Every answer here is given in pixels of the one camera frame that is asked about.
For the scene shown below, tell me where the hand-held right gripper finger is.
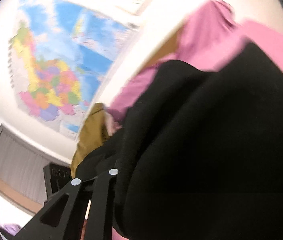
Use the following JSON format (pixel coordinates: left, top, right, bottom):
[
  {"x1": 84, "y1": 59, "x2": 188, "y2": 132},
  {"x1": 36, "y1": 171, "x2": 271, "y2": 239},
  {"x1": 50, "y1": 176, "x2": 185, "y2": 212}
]
[{"x1": 13, "y1": 167, "x2": 119, "y2": 240}]

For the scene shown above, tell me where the black buttoned coat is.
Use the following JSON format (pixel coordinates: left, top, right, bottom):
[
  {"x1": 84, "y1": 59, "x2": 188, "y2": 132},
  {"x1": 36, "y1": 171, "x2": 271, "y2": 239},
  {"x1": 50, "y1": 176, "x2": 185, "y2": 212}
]
[{"x1": 74, "y1": 42, "x2": 283, "y2": 240}]

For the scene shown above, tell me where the window with grey curtain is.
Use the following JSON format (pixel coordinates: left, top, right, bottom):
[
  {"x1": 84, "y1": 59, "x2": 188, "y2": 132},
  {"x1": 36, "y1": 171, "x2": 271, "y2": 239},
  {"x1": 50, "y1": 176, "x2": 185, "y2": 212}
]
[{"x1": 0, "y1": 124, "x2": 72, "y2": 217}]

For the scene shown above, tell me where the mustard cloth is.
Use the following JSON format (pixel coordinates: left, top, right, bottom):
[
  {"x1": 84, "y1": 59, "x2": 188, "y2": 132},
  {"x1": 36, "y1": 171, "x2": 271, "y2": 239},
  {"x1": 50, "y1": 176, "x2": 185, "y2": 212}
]
[{"x1": 70, "y1": 102, "x2": 112, "y2": 178}]

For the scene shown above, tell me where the cream cloth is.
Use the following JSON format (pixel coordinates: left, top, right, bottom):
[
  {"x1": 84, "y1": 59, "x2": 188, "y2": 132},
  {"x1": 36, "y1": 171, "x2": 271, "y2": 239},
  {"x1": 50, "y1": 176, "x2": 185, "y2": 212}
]
[{"x1": 104, "y1": 112, "x2": 123, "y2": 137}]

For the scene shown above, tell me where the brown wooden headboard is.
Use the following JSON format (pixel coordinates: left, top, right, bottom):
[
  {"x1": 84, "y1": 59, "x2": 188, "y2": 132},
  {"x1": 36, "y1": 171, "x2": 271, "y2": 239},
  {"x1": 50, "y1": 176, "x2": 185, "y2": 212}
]
[{"x1": 137, "y1": 26, "x2": 189, "y2": 75}]

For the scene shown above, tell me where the pink printed blanket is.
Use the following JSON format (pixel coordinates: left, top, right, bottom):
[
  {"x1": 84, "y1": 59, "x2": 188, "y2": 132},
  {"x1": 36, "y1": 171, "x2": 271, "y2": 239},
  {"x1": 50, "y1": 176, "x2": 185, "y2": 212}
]
[{"x1": 108, "y1": 0, "x2": 283, "y2": 130}]

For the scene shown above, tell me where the colourful wall map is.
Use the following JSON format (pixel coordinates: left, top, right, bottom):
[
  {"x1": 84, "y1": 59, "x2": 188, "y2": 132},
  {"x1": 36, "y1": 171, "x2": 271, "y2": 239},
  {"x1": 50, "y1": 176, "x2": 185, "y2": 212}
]
[{"x1": 8, "y1": 0, "x2": 139, "y2": 140}]

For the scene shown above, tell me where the white wall socket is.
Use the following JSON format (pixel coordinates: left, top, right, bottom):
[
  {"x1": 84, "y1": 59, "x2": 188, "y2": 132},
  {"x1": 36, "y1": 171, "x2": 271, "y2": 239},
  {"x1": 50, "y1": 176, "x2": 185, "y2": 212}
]
[{"x1": 115, "y1": 0, "x2": 147, "y2": 14}]

